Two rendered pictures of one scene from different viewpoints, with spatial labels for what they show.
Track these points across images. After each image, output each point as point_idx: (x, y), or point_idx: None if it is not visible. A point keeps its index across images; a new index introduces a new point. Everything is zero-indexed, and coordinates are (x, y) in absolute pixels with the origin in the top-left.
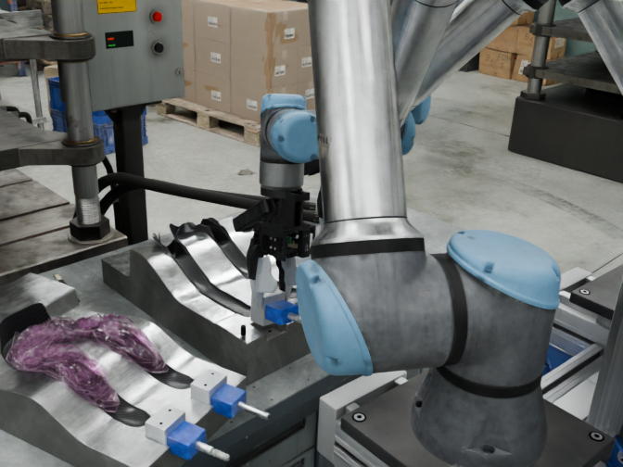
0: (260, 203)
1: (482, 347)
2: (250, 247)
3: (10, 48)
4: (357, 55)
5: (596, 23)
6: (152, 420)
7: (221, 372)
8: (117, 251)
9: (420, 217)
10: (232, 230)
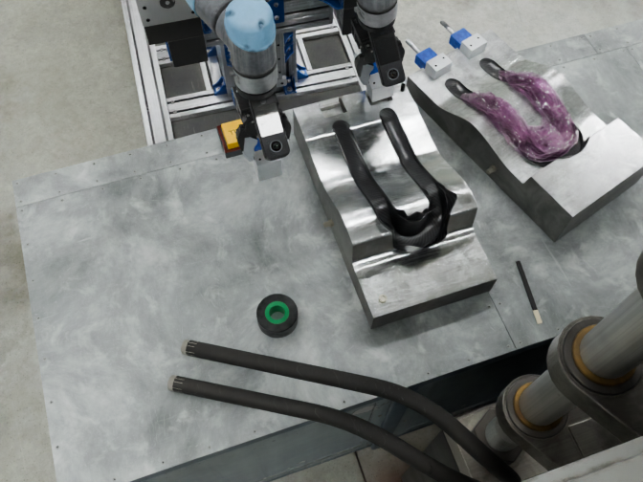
0: (393, 30)
1: None
2: (402, 45)
3: None
4: None
5: None
6: (482, 41)
7: (430, 64)
8: (468, 360)
9: (48, 318)
10: (363, 211)
